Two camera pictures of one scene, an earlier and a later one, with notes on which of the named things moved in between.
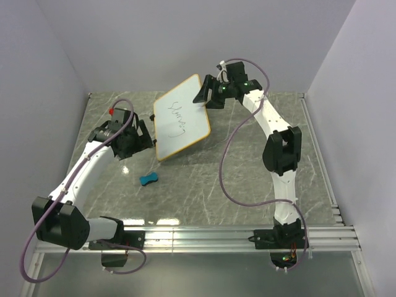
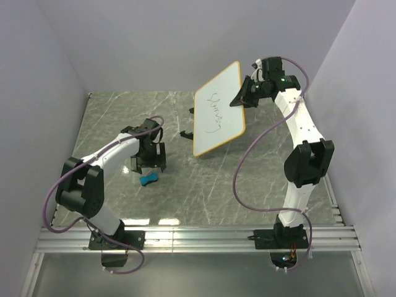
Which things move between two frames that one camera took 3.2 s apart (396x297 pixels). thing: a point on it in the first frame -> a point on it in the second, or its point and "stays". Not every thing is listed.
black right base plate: x=279 y=239 stays
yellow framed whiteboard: x=179 y=122 -> x=215 y=121
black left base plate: x=125 y=239 stays
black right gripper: x=214 y=103 -> x=243 y=98
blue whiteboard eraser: x=146 y=179 stays
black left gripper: x=143 y=142 -> x=137 y=164
